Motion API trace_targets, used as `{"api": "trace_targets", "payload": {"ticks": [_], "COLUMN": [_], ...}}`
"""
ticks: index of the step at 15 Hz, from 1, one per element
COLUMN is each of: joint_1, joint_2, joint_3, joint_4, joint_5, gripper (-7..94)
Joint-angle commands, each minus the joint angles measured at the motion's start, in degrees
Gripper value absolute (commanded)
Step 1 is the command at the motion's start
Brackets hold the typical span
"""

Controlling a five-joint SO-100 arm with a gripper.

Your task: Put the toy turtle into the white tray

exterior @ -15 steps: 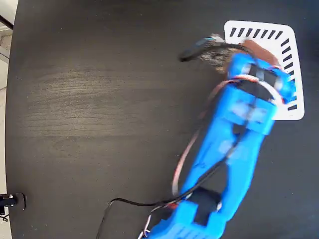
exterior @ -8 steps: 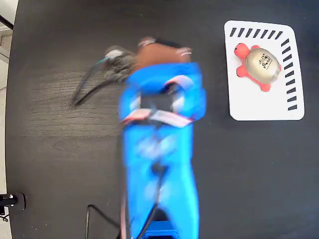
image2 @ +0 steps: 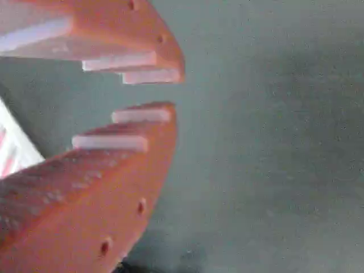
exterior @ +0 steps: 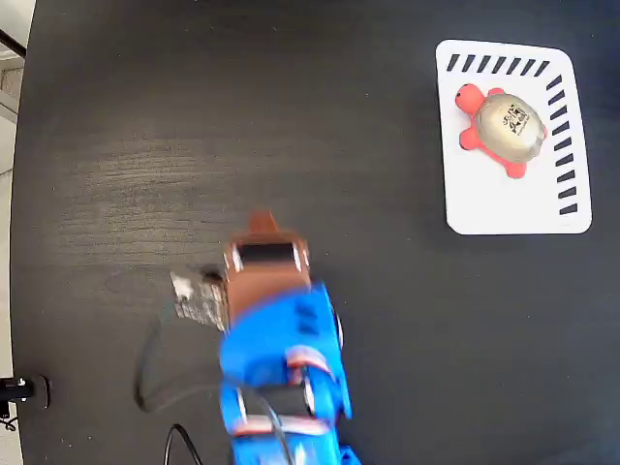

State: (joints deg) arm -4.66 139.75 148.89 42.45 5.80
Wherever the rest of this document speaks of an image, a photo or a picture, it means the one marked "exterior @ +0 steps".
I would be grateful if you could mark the red turtle toy gold shell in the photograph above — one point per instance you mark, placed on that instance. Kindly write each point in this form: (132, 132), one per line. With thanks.
(508, 126)

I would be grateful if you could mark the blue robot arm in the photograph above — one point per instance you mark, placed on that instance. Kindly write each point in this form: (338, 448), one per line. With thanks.
(271, 349)

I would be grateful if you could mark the white striped tray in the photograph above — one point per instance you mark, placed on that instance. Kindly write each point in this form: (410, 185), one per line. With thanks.
(484, 203)

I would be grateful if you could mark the black table clamp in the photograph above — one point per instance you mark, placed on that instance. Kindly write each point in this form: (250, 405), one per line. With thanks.
(21, 390)

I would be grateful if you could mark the black diagonal bar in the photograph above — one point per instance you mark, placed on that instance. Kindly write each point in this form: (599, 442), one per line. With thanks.
(12, 42)

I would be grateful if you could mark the black camera circuit board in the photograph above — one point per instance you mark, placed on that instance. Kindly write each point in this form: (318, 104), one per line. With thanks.
(201, 298)

